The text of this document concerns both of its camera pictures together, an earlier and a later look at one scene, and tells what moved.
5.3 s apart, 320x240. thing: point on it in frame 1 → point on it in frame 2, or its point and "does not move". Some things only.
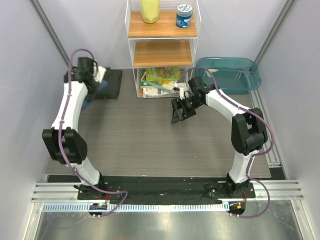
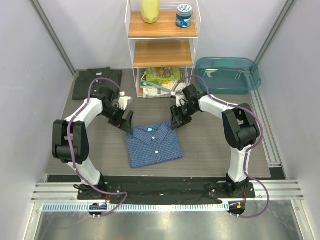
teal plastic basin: (235, 75) does not move
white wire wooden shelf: (163, 35) does not move
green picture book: (162, 73) does not move
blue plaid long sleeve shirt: (87, 102) → (153, 144)
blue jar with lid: (183, 16) does not move
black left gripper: (92, 96) → (125, 124)
